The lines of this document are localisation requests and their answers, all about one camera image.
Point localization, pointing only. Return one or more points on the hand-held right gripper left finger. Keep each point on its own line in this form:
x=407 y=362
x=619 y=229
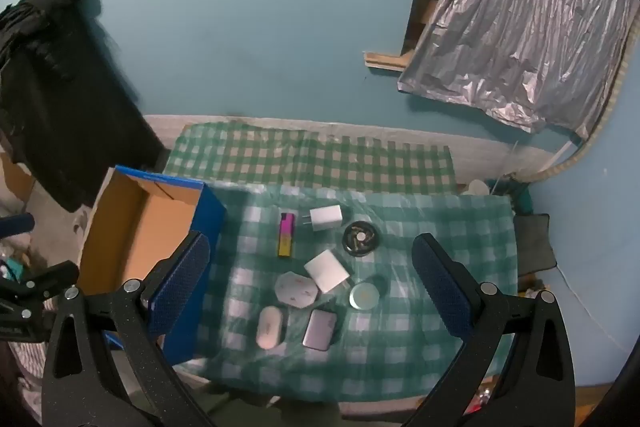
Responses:
x=180 y=282

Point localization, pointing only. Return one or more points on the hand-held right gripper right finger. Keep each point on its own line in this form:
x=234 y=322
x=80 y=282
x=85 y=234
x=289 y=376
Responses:
x=445 y=287

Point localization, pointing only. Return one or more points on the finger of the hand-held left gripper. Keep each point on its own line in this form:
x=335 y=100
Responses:
x=17 y=225
x=50 y=276

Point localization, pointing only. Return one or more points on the blue cardboard box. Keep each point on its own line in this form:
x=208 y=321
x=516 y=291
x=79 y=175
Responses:
x=135 y=232

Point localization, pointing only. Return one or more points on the green round tin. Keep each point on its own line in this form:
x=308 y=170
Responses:
x=364 y=296

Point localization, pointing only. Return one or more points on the black round tin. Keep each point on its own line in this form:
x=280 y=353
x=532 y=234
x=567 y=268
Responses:
x=359 y=238

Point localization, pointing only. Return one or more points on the white oval case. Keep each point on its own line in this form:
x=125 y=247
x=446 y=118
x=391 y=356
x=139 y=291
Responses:
x=269 y=328

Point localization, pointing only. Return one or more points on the pink and yellow lighter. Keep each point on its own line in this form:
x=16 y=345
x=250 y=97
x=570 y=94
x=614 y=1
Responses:
x=285 y=234

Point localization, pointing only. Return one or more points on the white octagonal case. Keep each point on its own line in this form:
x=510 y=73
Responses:
x=296 y=289

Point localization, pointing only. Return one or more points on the large white charger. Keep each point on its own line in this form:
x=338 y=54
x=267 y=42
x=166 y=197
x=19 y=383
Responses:
x=326 y=271

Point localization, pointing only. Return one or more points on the dark grey rectangular device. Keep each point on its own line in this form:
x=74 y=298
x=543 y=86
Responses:
x=320 y=329

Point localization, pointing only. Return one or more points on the small white charger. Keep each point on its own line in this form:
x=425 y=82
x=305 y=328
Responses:
x=327 y=218

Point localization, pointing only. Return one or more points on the brown cardboard sheet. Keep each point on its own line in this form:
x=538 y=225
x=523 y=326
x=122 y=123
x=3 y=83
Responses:
x=15 y=179

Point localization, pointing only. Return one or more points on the grey bedding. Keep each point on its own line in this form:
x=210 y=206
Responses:
x=27 y=372

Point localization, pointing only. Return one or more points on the large-check green tablecloth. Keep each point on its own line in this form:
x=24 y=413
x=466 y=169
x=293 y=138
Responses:
x=400 y=332

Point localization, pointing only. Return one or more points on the dark cushion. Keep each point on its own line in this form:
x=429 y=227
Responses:
x=535 y=242

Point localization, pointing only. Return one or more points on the white cup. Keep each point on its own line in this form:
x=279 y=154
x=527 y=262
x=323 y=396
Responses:
x=477 y=187

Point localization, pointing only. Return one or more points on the black hanging cloth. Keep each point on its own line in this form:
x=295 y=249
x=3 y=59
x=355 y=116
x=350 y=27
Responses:
x=55 y=107

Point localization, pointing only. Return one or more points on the small-check green cloth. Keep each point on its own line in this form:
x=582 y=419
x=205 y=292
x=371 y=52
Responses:
x=310 y=152

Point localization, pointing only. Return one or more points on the wooden plank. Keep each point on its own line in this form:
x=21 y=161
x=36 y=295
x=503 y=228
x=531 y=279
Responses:
x=382 y=59

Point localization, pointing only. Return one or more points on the silver foil sheet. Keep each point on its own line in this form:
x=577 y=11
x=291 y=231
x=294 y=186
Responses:
x=525 y=22

